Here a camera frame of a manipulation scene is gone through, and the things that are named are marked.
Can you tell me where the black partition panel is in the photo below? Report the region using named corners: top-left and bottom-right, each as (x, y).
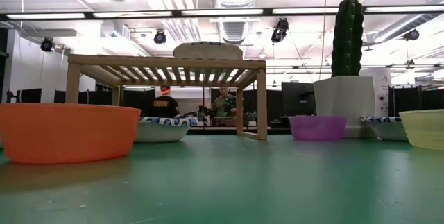
top-left (388, 87), bottom-right (444, 118)

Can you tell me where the small potted plant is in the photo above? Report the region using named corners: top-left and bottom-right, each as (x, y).
top-left (244, 110), bottom-right (258, 127)
top-left (195, 109), bottom-right (208, 127)

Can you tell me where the long ceiling light fixture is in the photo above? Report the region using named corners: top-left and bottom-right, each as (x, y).
top-left (0, 6), bottom-right (444, 21)

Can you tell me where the white plant pot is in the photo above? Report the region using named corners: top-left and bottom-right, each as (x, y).
top-left (313, 75), bottom-right (376, 139)

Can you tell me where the black ceiling spotlight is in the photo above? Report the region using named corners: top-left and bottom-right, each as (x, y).
top-left (271, 17), bottom-right (290, 44)
top-left (402, 28), bottom-right (420, 42)
top-left (40, 36), bottom-right (56, 53)
top-left (153, 30), bottom-right (167, 45)

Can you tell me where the lime green plastic bowl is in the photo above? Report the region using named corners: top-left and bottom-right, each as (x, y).
top-left (398, 108), bottom-right (444, 150)

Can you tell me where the green cactus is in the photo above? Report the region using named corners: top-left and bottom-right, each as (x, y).
top-left (330, 0), bottom-right (365, 78)

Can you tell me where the black monitor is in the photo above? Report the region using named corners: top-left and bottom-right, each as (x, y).
top-left (15, 88), bottom-right (42, 104)
top-left (281, 82), bottom-right (316, 117)

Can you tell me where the wooden slatted shelf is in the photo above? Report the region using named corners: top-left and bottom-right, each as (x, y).
top-left (65, 53), bottom-right (268, 141)

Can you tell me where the person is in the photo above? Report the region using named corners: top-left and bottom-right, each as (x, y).
top-left (148, 85), bottom-right (180, 119)
top-left (211, 87), bottom-right (237, 117)

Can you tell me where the orange plastic bowl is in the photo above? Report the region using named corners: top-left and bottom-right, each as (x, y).
top-left (0, 103), bottom-right (142, 164)

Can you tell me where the purple plastic bowl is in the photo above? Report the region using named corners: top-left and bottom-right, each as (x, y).
top-left (288, 114), bottom-right (348, 141)

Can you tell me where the large blue white patterned bowl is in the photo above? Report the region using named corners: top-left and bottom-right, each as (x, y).
top-left (172, 41), bottom-right (244, 60)

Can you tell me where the green table mat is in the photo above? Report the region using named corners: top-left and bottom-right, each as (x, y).
top-left (0, 133), bottom-right (444, 224)

